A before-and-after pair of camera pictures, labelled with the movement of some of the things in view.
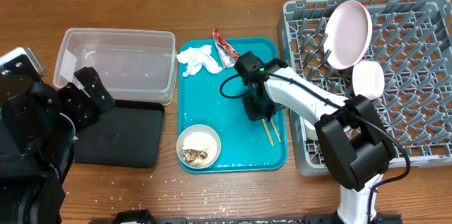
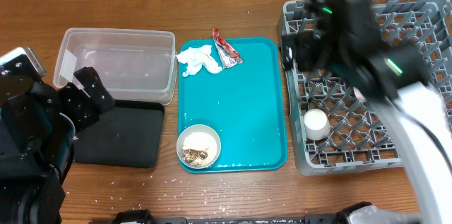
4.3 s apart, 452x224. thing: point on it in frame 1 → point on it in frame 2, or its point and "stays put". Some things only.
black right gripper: (258, 105) → (304, 46)
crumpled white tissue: (194, 59) stays put
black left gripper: (70, 95) stays put
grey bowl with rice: (198, 146) stays put
